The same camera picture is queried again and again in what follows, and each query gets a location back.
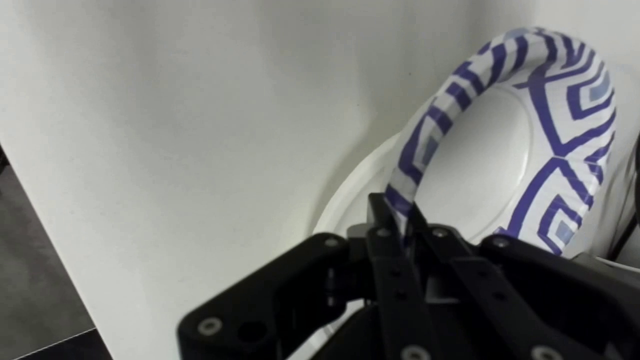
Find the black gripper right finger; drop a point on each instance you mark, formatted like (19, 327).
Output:
(507, 292)

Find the blue patterned paper plate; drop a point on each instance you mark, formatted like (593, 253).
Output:
(567, 100)

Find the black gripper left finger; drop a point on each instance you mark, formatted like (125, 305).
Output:
(393, 292)

